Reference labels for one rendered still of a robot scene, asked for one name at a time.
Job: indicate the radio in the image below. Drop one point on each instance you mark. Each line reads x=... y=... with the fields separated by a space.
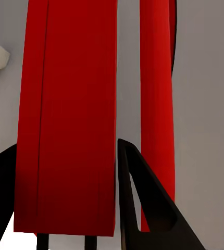
x=94 y=71

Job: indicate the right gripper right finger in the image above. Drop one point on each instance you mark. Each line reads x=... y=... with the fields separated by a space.
x=168 y=228

